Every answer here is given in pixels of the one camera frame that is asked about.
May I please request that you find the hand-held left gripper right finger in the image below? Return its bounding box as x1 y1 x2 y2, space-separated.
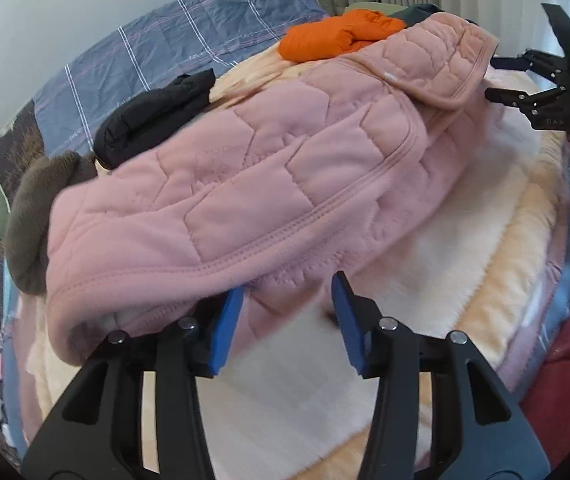
331 271 550 480

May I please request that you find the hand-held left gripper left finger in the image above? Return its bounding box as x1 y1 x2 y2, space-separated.
20 287 246 480

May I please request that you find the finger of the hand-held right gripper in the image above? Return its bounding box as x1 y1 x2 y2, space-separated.
490 49 568 80
485 85 570 121

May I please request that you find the pink quilted jacket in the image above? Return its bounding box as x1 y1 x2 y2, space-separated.
45 11 500 368

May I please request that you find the dark green garment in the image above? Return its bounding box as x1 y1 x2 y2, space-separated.
397 4 446 28

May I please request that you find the cream printed blanket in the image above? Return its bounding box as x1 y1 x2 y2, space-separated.
20 52 570 480

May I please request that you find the light green garment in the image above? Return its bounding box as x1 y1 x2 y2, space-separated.
342 2 400 17

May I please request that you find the orange puffer jacket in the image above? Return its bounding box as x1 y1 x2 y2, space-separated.
278 10 408 65

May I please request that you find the black jacket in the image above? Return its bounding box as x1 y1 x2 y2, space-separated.
93 69 216 171

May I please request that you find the brown fleece garment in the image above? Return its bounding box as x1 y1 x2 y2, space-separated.
4 151 100 297

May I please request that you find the blue plaid duvet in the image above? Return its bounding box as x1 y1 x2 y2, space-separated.
32 0 330 161

